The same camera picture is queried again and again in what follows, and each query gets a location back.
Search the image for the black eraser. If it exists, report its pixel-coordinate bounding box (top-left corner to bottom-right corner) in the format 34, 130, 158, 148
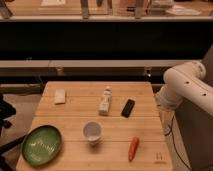
121, 99, 135, 118

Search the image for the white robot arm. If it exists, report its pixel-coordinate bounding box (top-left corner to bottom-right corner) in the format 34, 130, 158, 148
155, 61, 213, 115

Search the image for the green ceramic plate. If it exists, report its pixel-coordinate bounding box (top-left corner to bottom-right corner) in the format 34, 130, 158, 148
22, 125, 62, 166

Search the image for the white glue bottle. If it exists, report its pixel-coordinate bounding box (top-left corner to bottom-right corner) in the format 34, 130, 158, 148
98, 86, 112, 116

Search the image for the white cloth sponge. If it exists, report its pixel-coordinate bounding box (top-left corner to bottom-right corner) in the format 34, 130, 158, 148
54, 89, 66, 104

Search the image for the orange carrot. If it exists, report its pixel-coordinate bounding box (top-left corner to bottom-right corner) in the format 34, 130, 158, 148
128, 137, 140, 161

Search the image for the black office chair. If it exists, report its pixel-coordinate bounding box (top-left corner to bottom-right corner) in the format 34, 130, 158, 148
0, 93, 26, 171

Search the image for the black cable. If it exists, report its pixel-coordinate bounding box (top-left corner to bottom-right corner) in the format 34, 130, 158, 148
163, 114, 194, 171

